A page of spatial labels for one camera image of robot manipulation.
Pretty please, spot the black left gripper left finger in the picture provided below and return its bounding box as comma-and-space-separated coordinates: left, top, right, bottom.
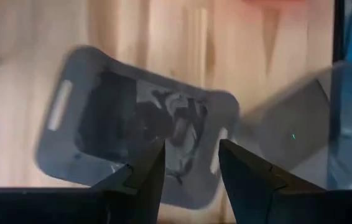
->
91, 139, 167, 224

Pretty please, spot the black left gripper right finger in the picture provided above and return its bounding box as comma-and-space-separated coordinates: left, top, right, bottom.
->
218, 139, 289, 224

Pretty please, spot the grey translucent plastic basket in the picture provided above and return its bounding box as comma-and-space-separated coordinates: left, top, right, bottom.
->
239, 60, 334, 172
34, 45, 241, 210

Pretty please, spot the red slotted plastic basket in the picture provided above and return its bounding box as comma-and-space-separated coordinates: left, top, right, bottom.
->
241, 0, 307, 4

